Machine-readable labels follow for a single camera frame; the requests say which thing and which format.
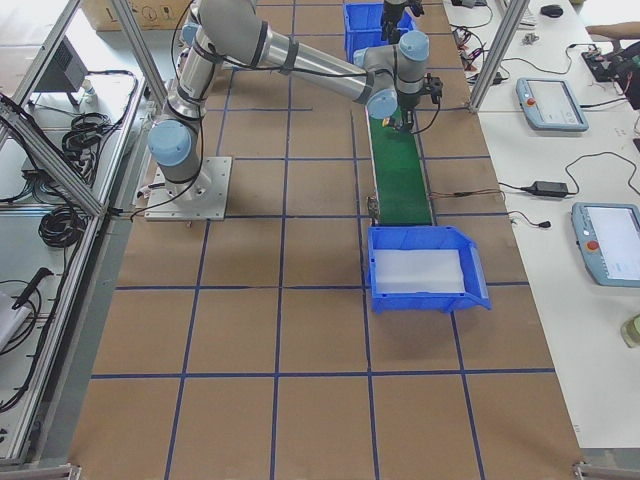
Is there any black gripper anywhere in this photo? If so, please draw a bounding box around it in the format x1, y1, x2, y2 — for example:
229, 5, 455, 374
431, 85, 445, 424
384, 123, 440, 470
392, 103, 415, 133

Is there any teach pendant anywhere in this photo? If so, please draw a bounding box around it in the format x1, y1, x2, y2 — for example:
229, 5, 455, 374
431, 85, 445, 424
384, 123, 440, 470
571, 202, 639, 288
515, 78, 589, 133

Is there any blue plastic bin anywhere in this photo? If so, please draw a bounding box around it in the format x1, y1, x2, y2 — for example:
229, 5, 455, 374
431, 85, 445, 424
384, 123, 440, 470
343, 2, 388, 59
368, 226, 492, 314

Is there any aluminium frame post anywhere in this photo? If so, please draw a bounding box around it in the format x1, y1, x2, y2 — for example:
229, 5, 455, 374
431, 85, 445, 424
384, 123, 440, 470
468, 0, 528, 113

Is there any white foam pad right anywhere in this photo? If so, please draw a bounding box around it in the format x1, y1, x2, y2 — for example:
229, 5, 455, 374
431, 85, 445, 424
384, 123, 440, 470
373, 249, 465, 294

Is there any teach pendant far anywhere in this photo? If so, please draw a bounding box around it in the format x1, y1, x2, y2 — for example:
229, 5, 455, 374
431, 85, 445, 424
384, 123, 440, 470
515, 78, 589, 133

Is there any teach pendant near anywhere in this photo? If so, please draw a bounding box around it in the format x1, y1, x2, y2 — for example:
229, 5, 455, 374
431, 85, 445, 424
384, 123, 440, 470
571, 202, 639, 288

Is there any blue plastic bin left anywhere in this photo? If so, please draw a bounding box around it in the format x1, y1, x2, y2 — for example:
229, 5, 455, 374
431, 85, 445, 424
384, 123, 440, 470
343, 2, 388, 59

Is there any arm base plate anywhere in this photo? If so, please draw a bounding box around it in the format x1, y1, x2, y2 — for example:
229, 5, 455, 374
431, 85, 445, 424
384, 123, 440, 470
143, 156, 233, 221

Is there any green conveyor belt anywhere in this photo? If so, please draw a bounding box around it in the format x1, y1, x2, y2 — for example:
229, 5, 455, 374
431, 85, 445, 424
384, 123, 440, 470
367, 116, 433, 226

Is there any black power adapter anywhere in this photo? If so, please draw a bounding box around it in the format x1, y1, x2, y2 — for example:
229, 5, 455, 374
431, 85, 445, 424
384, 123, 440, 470
531, 181, 569, 198

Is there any blue plastic bin right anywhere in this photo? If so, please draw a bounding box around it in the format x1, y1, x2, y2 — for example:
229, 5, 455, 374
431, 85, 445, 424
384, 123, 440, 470
368, 226, 492, 314

